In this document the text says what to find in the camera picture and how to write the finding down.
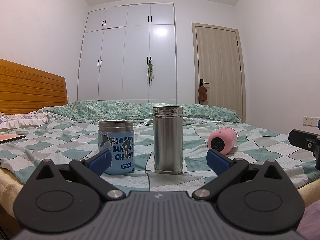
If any pink steel cup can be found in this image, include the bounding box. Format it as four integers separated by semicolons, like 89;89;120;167
207;127;238;155

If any blue cartoon print cup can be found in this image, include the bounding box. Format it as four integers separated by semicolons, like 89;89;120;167
98;120;135;175

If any tall stainless steel cup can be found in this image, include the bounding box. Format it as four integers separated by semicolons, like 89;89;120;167
153;106;183;175

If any checkered green grey blanket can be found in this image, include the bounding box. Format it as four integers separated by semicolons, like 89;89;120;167
1;118;319;192

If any flat pink book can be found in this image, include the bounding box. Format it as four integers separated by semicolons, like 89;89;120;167
0;134;25;144

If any floral ruffled pillow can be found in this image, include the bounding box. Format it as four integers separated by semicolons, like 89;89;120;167
0;112;50;132

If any wooden headboard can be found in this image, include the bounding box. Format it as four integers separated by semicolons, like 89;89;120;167
0;59;67;114

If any beige wooden door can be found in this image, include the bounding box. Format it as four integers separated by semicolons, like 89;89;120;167
192;22;246;121

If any green floral folded quilt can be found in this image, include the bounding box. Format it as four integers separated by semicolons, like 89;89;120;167
37;100;241;123

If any green hanging ornament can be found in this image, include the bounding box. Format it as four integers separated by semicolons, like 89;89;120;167
147;57;153;86

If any white built-in wardrobe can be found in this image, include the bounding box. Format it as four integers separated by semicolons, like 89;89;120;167
77;3;177;103

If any wall power socket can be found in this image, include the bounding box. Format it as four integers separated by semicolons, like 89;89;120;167
303;116;320;127

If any black door handle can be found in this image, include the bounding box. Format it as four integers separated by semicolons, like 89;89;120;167
200;79;209;87

